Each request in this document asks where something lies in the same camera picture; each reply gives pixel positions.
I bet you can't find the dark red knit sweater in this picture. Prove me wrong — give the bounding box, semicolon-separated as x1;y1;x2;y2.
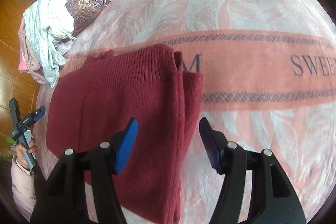
46;44;203;223

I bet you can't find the person left hand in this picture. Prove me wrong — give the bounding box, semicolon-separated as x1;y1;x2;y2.
15;134;38;170

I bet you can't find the wooden wardrobe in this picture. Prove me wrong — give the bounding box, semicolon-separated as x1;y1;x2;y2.
0;0;39;155

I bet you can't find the pink jacket sleeve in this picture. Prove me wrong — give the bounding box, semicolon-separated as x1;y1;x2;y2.
11;157;37;222

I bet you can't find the pink garment pile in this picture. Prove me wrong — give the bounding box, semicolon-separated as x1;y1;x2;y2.
18;14;74;88

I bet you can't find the light blue-white knit garment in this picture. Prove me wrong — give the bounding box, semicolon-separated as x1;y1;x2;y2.
23;0;74;88

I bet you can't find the pink floral bed blanket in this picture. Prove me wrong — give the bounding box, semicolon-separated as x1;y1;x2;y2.
32;0;336;224

